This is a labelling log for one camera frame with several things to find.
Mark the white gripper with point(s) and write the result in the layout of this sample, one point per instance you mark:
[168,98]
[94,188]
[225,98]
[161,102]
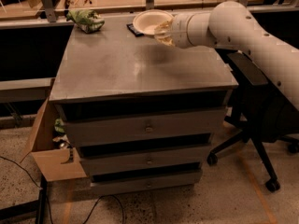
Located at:
[178,30]

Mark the white paper bowl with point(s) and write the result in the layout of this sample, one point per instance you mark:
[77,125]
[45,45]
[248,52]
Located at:
[146,21]

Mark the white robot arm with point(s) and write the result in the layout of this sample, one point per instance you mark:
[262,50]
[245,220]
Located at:
[231,26]

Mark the dark blue rxbar wrapper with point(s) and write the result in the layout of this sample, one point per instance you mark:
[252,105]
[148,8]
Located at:
[133,30]

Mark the grey drawer cabinet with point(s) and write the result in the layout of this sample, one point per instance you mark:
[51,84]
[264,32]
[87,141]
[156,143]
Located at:
[113,75]

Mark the black office chair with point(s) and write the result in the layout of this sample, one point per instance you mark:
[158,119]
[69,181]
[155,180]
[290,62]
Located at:
[260,111]

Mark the grey top drawer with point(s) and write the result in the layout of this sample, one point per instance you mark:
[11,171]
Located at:
[109,131]

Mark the grey drawer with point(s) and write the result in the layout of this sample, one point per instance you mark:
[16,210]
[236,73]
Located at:
[139,160]
[109,131]
[149,182]

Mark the green item in box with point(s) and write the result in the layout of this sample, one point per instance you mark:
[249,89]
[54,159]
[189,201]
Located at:
[59,126]

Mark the grey middle drawer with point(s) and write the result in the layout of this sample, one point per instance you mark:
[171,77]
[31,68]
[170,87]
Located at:
[139,160]

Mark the grey bottom drawer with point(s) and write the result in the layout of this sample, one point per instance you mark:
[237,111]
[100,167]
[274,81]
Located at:
[149,182]

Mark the brown cardboard box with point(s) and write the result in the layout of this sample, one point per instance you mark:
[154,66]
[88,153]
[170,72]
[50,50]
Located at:
[54,163]

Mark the black metal stand leg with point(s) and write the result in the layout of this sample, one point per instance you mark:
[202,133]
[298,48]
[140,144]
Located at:
[36,207]

